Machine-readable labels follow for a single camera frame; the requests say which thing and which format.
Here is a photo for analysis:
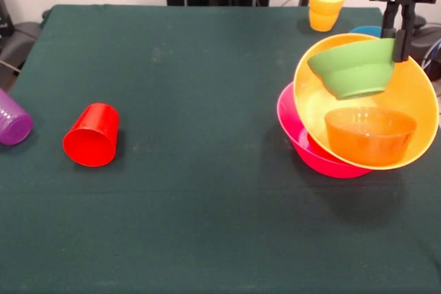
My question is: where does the small blue bowl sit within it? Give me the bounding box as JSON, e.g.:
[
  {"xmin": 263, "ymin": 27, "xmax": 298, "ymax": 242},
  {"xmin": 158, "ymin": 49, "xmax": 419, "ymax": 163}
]
[{"xmin": 349, "ymin": 25, "xmax": 383, "ymax": 39}]

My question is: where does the small green bowl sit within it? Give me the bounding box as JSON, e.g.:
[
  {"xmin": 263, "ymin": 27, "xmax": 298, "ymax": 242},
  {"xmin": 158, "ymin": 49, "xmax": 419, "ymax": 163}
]
[{"xmin": 307, "ymin": 37, "xmax": 396, "ymax": 101}]

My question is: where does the large orange bowl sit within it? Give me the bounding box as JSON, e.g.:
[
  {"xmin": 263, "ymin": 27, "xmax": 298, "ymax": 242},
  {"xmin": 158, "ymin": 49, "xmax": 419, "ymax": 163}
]
[{"xmin": 293, "ymin": 33, "xmax": 440, "ymax": 171}]

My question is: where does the small orange bowl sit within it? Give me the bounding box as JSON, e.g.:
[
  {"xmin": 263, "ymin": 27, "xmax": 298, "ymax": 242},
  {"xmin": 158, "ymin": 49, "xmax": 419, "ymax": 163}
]
[{"xmin": 324, "ymin": 107, "xmax": 418, "ymax": 167}]

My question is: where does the red cup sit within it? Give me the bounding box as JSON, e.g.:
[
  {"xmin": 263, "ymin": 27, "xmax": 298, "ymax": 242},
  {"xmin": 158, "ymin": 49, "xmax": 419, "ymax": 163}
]
[{"xmin": 62, "ymin": 103, "xmax": 120, "ymax": 168}]

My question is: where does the large pink bowl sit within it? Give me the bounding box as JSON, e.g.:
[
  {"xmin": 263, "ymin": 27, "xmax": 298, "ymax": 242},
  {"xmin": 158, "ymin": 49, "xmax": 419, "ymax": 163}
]
[{"xmin": 276, "ymin": 82, "xmax": 375, "ymax": 180}]

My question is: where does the dark green tablecloth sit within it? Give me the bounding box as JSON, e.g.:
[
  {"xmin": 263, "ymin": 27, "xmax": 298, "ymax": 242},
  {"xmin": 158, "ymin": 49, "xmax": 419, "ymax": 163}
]
[{"xmin": 0, "ymin": 4, "xmax": 441, "ymax": 294}]

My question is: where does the purple cup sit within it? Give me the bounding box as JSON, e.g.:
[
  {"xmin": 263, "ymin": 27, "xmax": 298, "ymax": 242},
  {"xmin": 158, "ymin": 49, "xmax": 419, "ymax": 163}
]
[{"xmin": 0, "ymin": 87, "xmax": 34, "ymax": 146}]

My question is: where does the tangle of cables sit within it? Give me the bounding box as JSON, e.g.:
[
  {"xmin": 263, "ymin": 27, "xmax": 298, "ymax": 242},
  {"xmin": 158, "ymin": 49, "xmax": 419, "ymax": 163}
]
[{"xmin": 418, "ymin": 37, "xmax": 441, "ymax": 94}]

